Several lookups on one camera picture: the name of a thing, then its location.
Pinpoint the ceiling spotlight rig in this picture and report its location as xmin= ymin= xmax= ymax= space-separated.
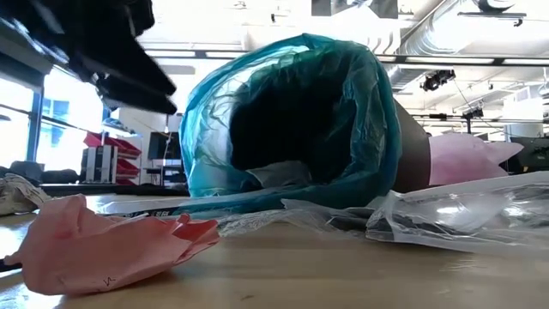
xmin=421 ymin=69 xmax=456 ymax=92

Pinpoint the dark bundle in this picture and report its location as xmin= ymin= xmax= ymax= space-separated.
xmin=8 ymin=160 xmax=45 ymax=184
xmin=40 ymin=168 xmax=81 ymax=185

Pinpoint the silver ventilation duct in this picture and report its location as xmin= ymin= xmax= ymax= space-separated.
xmin=388 ymin=0 xmax=488 ymax=92

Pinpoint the black trash bin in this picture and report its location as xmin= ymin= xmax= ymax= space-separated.
xmin=392 ymin=99 xmax=432 ymax=194

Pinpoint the pink paper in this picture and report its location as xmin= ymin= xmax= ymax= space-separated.
xmin=3 ymin=193 xmax=220 ymax=297

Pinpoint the red bin shelf rack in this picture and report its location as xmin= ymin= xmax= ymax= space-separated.
xmin=81 ymin=130 xmax=143 ymax=186

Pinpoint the teal plastic bin liner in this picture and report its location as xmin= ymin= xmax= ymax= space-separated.
xmin=178 ymin=33 xmax=403 ymax=215

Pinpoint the crumpled pink plastic bag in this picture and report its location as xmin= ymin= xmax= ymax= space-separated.
xmin=428 ymin=132 xmax=525 ymax=188

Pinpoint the beige paper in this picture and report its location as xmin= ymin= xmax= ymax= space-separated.
xmin=0 ymin=173 xmax=51 ymax=216

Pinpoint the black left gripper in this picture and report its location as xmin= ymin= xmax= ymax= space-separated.
xmin=12 ymin=0 xmax=178 ymax=115

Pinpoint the black computer monitor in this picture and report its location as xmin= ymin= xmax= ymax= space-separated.
xmin=148 ymin=130 xmax=184 ymax=162
xmin=504 ymin=136 xmax=549 ymax=175

